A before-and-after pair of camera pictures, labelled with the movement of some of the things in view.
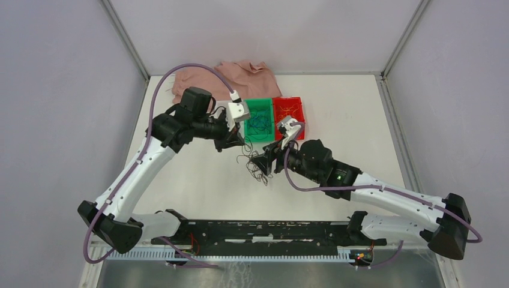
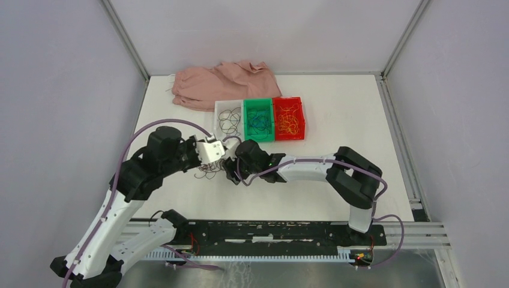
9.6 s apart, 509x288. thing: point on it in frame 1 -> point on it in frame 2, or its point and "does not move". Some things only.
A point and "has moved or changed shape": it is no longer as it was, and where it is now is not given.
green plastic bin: [260, 127] does not move
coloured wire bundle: [246, 151] has moved or changed shape
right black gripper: [264, 161] -> [230, 166]
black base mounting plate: [264, 234] does not move
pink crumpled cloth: [248, 79] does not move
